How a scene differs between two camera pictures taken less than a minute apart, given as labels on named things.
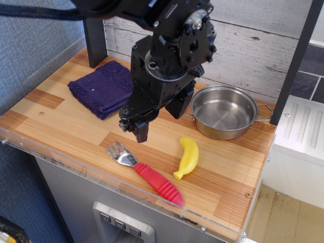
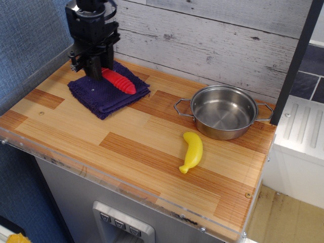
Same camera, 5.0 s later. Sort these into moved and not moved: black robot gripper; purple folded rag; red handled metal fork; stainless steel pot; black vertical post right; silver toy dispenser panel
Moved: red handled metal fork; black robot gripper
Not moved: purple folded rag; silver toy dispenser panel; black vertical post right; stainless steel pot
